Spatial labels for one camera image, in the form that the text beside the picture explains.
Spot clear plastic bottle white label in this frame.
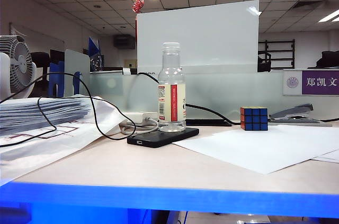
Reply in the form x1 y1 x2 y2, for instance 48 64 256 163
157 42 187 133

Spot white power adapter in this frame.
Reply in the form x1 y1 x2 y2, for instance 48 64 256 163
122 111 159 127

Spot black smartphone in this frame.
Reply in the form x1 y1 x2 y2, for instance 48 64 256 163
127 127 200 148

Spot frosted glass desk partition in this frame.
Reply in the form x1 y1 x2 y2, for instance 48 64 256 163
88 71 339 123

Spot white board panel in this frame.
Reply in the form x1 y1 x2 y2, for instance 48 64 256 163
136 0 260 74

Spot rubik's cube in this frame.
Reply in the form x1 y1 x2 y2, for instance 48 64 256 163
240 106 269 131

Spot blue flag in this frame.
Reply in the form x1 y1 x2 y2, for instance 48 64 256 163
88 36 104 73

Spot red knot ornament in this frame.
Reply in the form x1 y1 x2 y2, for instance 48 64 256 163
132 0 145 14

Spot grey partition panel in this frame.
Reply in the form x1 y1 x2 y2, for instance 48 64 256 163
64 48 91 96

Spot black chair with armrest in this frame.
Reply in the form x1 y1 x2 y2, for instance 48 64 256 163
258 51 272 73

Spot blue table edge strip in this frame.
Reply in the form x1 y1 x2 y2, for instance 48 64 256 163
0 180 339 219

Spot large white paper sheet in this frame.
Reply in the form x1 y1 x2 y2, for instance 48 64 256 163
172 124 339 175

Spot blue chair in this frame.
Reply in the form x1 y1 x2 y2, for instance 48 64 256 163
48 61 83 97

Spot large drawing sheet red lines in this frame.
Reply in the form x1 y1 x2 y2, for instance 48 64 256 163
0 94 128 182

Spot grey stapler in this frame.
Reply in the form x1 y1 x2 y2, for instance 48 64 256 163
269 103 333 127

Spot black metal rack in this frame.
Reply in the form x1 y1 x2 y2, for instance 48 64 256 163
258 39 296 69

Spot black office chair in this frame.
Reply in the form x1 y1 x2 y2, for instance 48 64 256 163
30 51 51 91

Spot stack of printed papers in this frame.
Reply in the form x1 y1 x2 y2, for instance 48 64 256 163
0 98 90 133

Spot purple white name plate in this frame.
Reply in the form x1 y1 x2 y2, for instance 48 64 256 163
282 69 339 96

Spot white desk fan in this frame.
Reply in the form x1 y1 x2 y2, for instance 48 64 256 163
0 34 38 100

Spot black bag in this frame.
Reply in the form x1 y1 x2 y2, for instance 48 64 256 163
316 50 339 69

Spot small white paper sheet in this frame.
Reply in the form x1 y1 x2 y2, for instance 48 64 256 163
311 149 339 164

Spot white charging cable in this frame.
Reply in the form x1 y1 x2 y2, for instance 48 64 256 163
119 117 161 135

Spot thick black cable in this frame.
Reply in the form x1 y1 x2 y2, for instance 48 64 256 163
137 72 240 126

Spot black wall box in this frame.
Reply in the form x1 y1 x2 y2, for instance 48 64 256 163
113 34 136 50

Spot thin black cable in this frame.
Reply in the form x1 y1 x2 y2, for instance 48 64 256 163
0 72 137 147

